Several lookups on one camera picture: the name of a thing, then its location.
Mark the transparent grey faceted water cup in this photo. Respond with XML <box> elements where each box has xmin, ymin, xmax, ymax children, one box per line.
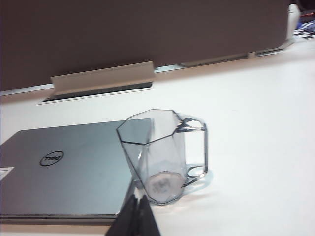
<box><xmin>116</xmin><ymin>109</ymin><xmax>210</xmax><ymax>206</ymax></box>

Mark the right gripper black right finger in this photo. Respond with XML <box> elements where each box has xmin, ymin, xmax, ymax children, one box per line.
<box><xmin>138</xmin><ymin>193</ymin><xmax>162</xmax><ymax>236</ymax></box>

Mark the grey-brown desk partition screen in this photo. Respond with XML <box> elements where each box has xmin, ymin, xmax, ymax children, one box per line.
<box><xmin>0</xmin><ymin>0</ymin><xmax>290</xmax><ymax>92</ymax></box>

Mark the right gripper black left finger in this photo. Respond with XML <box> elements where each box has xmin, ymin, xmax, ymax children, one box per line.
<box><xmin>104</xmin><ymin>193</ymin><xmax>139</xmax><ymax>236</ymax></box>

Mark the silver Dell laptop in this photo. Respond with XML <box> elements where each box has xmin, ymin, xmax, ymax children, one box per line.
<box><xmin>0</xmin><ymin>118</ymin><xmax>152</xmax><ymax>220</ymax></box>

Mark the white cable slot flap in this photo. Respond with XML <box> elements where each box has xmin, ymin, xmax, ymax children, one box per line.
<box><xmin>50</xmin><ymin>59</ymin><xmax>156</xmax><ymax>96</ymax></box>

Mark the blue cloth pile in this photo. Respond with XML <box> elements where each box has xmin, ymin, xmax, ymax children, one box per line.
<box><xmin>292</xmin><ymin>14</ymin><xmax>315</xmax><ymax>39</ymax></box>

